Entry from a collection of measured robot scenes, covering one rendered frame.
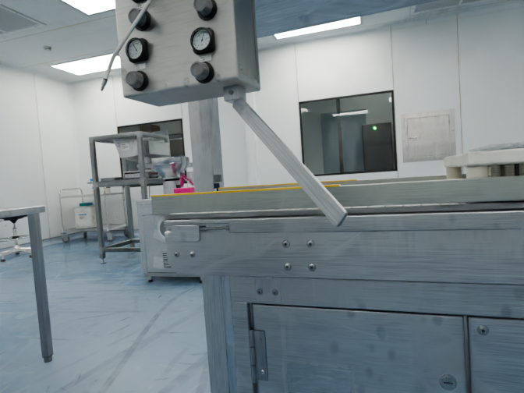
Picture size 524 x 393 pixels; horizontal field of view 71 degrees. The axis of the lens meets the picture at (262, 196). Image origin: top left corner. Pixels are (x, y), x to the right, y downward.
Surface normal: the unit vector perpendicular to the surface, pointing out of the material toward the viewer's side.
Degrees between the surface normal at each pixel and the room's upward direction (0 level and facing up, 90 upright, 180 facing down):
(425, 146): 90
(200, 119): 90
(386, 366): 90
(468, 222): 90
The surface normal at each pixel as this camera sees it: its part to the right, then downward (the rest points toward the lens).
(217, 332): -0.34, 0.07
